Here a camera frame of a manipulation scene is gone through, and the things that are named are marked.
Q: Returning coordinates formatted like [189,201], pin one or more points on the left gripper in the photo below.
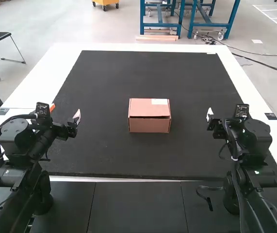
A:
[65,129]

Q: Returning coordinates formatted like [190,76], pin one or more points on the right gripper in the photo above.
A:
[217,127]

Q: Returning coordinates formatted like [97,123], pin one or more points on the cardboard box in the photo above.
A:
[149,116]

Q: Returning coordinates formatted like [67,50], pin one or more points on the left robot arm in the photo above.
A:
[14,136]

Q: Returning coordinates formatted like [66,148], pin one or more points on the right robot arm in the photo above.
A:
[257,136]

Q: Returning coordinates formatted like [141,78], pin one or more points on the black label sticker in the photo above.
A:
[3,111]
[271,116]

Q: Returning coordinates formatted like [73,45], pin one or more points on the black mat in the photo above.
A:
[128,72]

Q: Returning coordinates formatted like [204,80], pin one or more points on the wooden plank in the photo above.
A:
[156,38]

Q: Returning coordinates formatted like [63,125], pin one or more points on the dark base panel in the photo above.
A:
[201,223]
[138,206]

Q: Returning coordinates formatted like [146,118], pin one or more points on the yellow cart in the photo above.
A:
[105,2]

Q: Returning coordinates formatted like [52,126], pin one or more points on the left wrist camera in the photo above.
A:
[42,109]

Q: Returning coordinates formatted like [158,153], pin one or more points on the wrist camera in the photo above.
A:
[42,109]
[241,110]

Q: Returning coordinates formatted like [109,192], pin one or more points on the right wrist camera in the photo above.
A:
[241,110]

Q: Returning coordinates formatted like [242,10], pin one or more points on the blue metal frame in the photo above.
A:
[233,17]
[141,17]

